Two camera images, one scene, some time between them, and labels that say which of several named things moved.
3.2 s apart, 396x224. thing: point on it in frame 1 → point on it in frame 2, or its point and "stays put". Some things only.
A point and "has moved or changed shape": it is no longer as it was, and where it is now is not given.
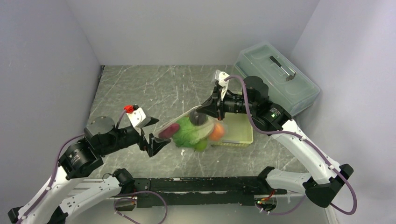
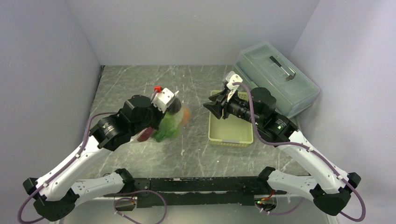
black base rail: (155, 192) stays put
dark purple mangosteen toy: (197, 118) → (175, 106)
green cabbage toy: (188, 134) → (168, 128)
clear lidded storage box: (288, 85) stays put
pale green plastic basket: (238, 131) stays put
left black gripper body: (126, 136) → (154, 117)
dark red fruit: (169, 131) has moved or changed shape
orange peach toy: (217, 133) → (186, 115)
